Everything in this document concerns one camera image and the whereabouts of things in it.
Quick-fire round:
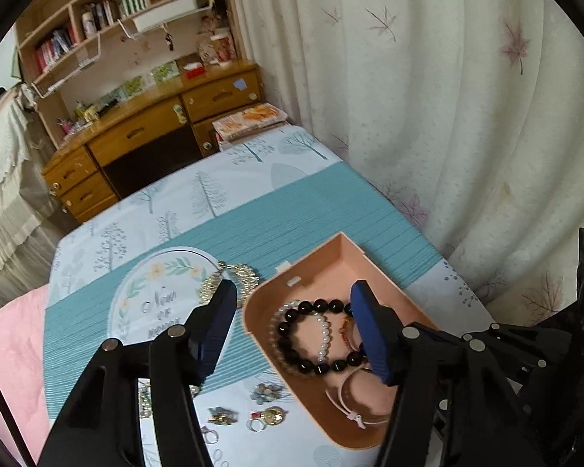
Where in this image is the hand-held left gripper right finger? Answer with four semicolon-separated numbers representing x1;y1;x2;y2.
349;279;551;467

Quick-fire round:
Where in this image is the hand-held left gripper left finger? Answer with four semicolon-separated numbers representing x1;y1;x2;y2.
38;279;238;467

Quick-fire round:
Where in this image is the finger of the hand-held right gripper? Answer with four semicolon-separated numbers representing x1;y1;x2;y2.
462;323;577;370

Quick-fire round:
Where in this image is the gold bib necklace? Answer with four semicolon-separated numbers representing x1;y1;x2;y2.
197;262;261;302

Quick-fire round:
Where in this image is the pink jewelry box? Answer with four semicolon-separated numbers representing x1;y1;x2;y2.
243;232;441;449

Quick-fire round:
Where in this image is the grey flower brooch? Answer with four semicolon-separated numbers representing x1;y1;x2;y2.
250;382;286;406

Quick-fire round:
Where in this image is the blue gold flower earring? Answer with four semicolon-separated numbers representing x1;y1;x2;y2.
206;406;239;427

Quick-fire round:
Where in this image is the orange snack box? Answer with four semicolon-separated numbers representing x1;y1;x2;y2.
211;102;289;151

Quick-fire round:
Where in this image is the wooden desk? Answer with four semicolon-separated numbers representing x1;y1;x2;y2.
41;61;273;225

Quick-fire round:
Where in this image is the pink blanket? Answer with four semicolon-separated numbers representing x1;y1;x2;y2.
0;284;55;467

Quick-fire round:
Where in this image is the cream leaf print curtain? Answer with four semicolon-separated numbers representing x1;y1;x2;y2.
223;0;584;344

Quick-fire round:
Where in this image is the green picture card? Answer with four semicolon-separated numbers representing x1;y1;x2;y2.
119;77;147;97
151;61;181;83

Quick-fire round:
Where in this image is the cloth-covered piano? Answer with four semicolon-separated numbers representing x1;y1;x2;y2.
0;90;81;297

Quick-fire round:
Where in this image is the white storage box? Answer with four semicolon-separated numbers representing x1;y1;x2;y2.
131;0;199;33

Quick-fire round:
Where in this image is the row of red books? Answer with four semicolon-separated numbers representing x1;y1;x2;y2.
34;28;79;72

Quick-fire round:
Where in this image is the red string bracelet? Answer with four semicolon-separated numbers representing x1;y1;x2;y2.
338;315;367;352

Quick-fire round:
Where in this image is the white pearl bracelet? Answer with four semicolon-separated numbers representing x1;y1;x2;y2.
270;302;336;365

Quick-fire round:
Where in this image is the black bead bracelet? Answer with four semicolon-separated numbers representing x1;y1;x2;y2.
276;299;371;375

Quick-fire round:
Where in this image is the pink cord bracelet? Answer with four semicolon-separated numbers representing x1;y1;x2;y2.
325;364;396;430

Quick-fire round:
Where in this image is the gold pearl chain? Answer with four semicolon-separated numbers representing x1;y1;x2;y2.
136;382;155;419

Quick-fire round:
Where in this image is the round gold ring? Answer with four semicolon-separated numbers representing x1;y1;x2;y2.
260;406;288;427

